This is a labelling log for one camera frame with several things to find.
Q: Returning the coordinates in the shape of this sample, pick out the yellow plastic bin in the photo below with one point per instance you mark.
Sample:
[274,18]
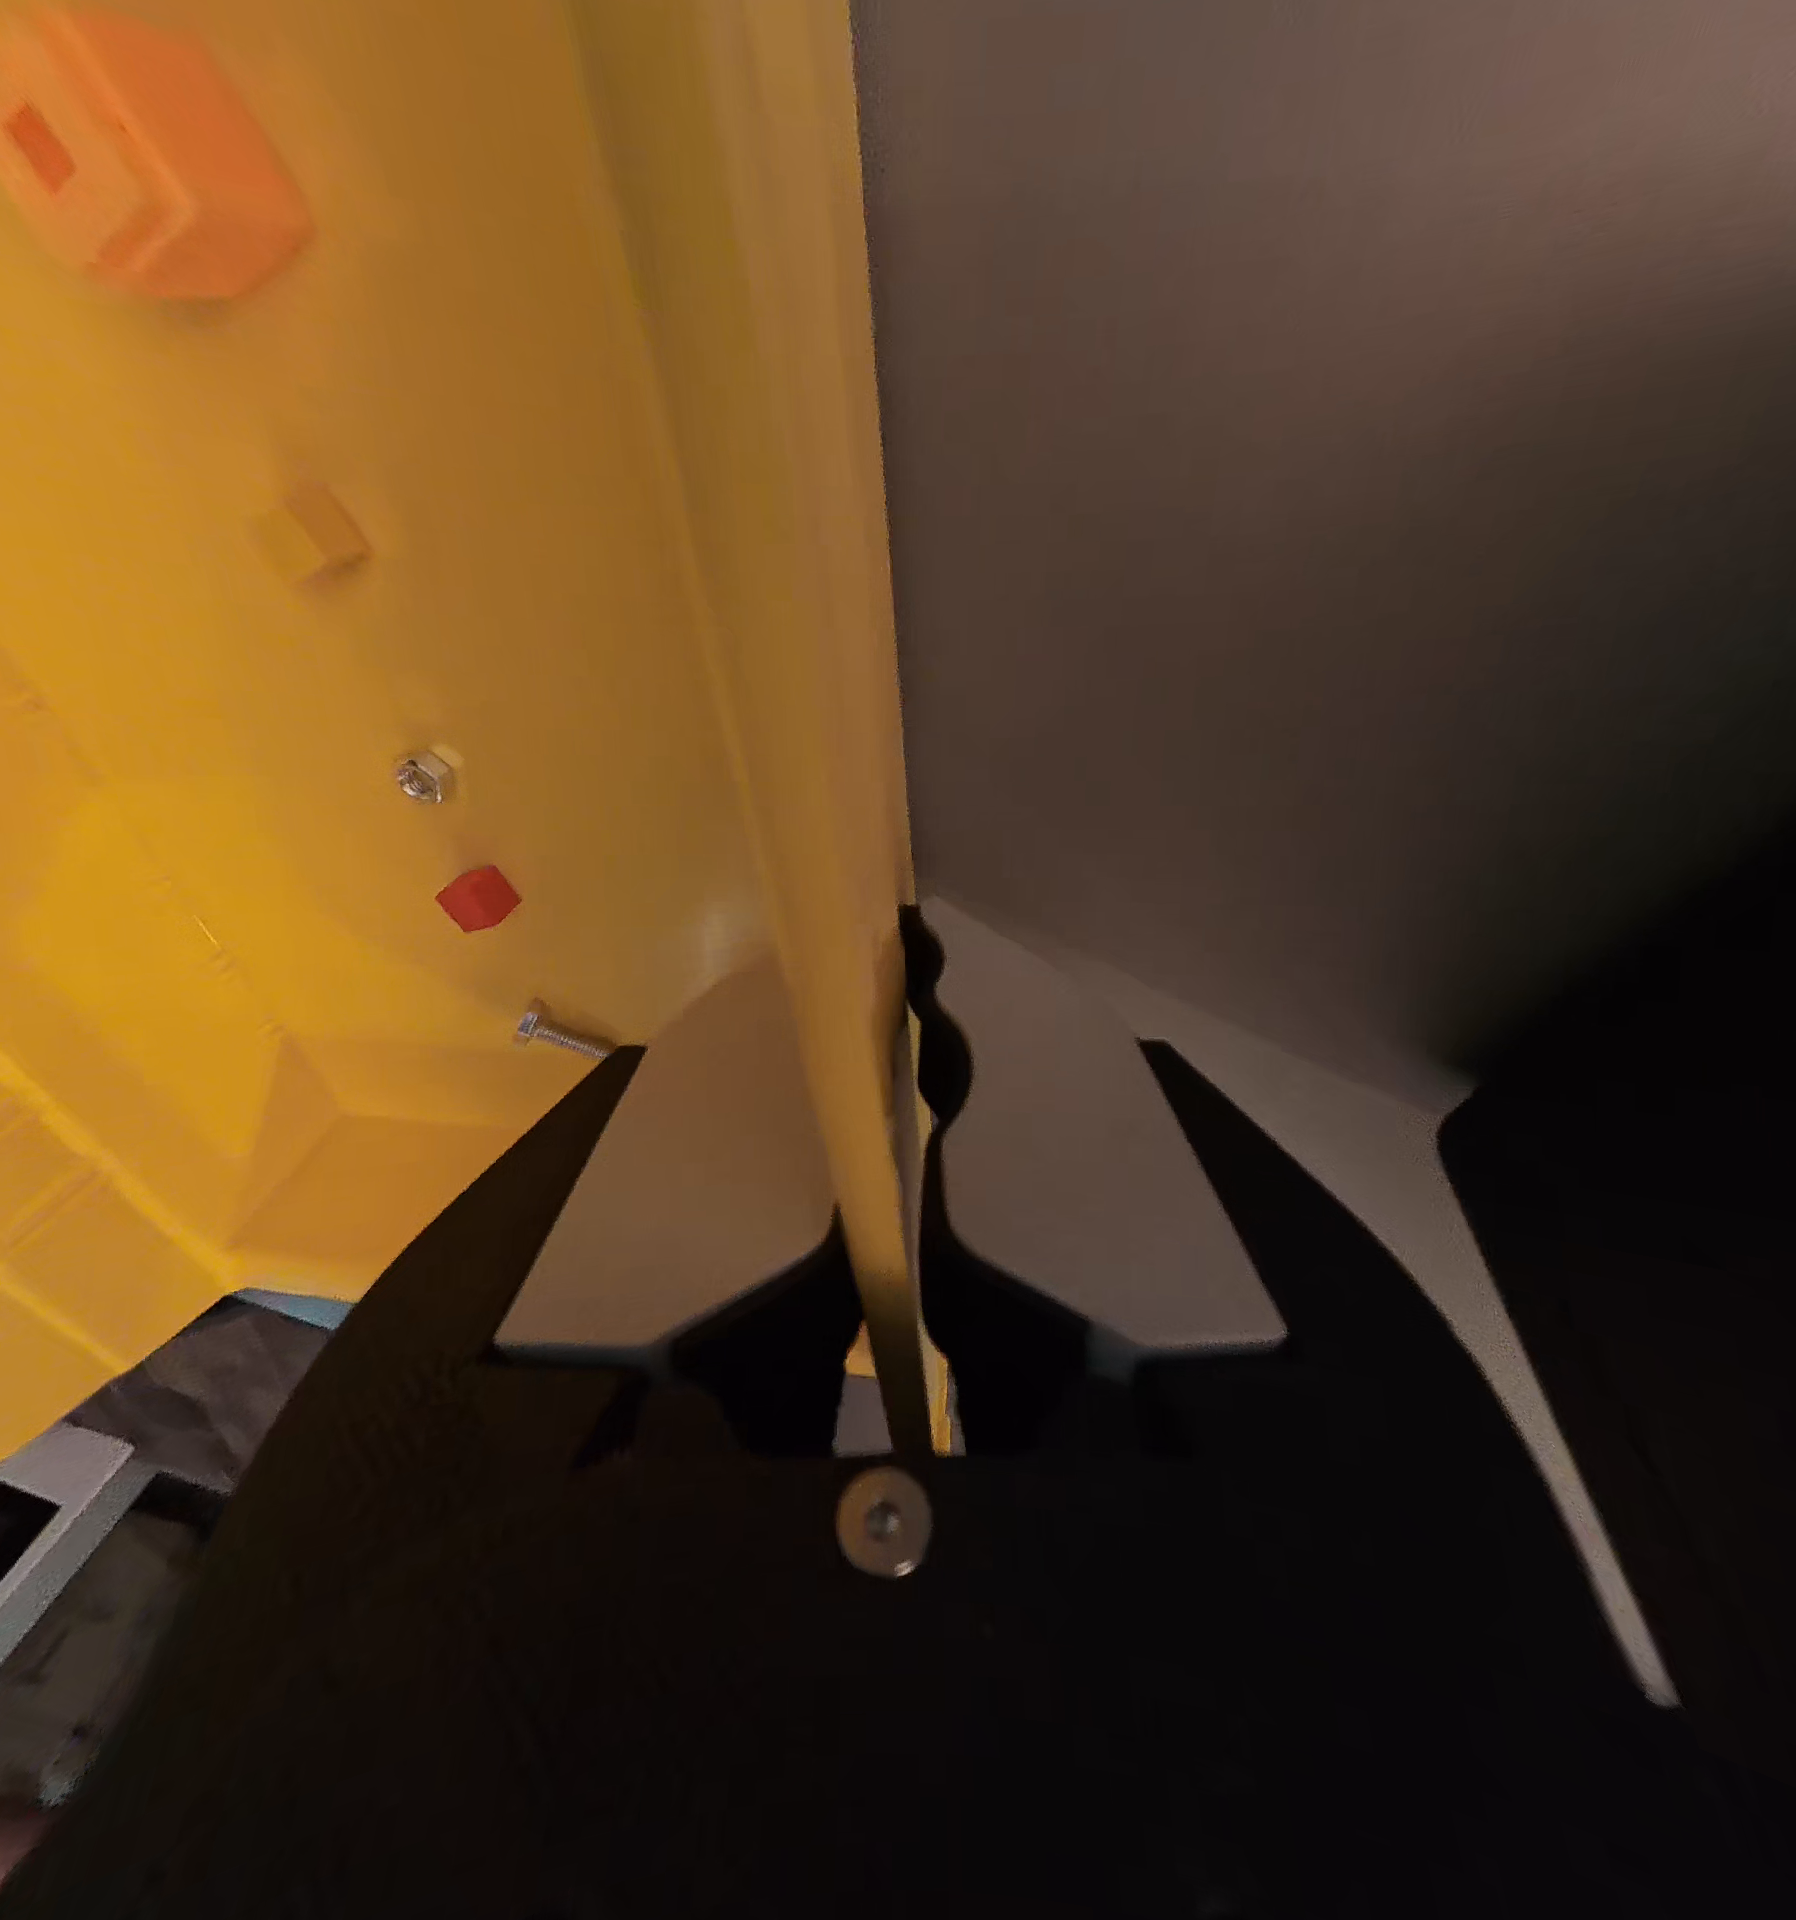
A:
[538,361]

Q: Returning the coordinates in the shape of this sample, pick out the small metal screw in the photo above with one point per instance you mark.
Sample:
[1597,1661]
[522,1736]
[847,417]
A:
[561,1031]

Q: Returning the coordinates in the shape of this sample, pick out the orange cube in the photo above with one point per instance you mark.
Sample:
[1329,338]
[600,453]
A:
[149,150]

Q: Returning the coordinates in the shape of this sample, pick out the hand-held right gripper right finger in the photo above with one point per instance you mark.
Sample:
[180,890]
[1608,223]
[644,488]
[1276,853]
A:
[1108,1200]

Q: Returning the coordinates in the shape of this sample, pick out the small metal nut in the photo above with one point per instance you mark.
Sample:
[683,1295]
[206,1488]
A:
[419,778]

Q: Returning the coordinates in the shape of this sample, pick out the white flat panel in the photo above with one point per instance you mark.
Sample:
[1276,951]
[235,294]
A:
[28,1591]

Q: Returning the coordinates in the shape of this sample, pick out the red cube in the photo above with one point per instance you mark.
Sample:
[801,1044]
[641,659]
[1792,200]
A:
[479,898]

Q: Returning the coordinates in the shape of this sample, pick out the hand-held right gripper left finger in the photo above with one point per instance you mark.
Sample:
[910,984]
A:
[688,1200]

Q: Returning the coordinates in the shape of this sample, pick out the yellow cube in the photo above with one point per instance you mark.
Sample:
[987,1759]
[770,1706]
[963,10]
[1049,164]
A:
[314,534]

